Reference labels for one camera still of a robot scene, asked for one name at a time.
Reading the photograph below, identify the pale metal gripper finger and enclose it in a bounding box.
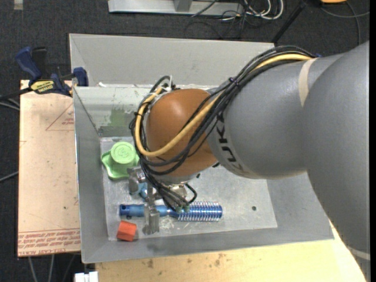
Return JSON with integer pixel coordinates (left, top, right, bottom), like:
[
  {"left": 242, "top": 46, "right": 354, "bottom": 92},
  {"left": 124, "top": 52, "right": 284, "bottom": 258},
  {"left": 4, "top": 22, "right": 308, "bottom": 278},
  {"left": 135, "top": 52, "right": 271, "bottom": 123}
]
[
  {"left": 142, "top": 207, "right": 161, "bottom": 236},
  {"left": 127, "top": 166, "right": 146, "bottom": 194}
]

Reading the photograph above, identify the green plastic cup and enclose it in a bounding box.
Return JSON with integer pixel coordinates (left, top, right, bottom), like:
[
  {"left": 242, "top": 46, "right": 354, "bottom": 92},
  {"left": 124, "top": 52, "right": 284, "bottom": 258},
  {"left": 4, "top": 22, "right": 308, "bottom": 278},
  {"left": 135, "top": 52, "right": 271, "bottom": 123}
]
[{"left": 100, "top": 141, "right": 140, "bottom": 181}]

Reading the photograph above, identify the orange-red block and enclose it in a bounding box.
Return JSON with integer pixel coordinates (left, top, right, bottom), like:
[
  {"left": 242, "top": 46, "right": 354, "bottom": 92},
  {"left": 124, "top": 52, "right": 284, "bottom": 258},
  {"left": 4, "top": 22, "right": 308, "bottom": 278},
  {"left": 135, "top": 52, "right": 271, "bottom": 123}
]
[{"left": 116, "top": 220, "right": 139, "bottom": 243}]

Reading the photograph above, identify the blue ribbed cylinder tool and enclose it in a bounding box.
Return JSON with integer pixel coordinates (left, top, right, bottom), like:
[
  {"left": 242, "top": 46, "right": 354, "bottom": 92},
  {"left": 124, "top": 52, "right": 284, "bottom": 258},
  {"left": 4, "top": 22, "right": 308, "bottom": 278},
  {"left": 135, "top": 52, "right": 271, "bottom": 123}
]
[{"left": 118, "top": 201, "right": 224, "bottom": 223}]

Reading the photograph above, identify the grey metal bin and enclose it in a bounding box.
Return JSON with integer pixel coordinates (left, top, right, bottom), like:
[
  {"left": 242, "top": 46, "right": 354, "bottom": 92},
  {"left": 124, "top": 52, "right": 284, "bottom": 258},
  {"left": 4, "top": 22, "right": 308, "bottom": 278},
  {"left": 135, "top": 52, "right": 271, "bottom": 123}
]
[{"left": 69, "top": 33, "right": 336, "bottom": 264}]

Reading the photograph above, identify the brown cardboard board, red print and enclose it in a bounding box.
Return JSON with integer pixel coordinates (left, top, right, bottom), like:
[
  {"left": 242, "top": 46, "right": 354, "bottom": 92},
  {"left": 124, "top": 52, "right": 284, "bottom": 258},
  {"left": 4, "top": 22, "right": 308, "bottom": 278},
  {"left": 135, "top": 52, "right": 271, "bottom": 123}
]
[{"left": 16, "top": 79, "right": 82, "bottom": 259}]

